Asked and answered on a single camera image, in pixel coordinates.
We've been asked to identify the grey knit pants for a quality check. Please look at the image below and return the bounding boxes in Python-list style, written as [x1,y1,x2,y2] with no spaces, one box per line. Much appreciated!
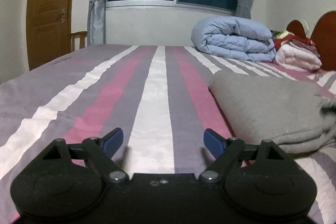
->
[209,70,335,154]

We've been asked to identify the striped purple pink bedsheet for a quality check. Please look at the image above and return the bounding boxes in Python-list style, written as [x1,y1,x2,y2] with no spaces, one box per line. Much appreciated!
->
[1,45,335,223]

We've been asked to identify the folded light blue duvet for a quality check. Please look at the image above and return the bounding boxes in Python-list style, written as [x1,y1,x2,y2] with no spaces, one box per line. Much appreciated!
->
[191,16,276,63]

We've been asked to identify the wooden chair by door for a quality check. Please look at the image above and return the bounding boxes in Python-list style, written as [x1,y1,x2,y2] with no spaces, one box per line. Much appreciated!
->
[70,31,87,52]

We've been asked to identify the red folded cloth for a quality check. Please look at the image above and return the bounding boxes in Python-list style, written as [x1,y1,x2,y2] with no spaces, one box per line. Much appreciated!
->
[272,30,320,57]

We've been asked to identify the folded pink white blanket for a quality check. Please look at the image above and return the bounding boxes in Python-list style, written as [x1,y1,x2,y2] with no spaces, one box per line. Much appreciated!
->
[274,42,322,72]

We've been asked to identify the brown wooden door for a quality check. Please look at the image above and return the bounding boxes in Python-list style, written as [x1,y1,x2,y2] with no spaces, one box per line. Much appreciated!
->
[26,0,72,70]

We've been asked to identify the red wooden headboard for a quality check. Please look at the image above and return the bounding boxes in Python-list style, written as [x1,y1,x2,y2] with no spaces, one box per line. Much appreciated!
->
[286,10,336,72]

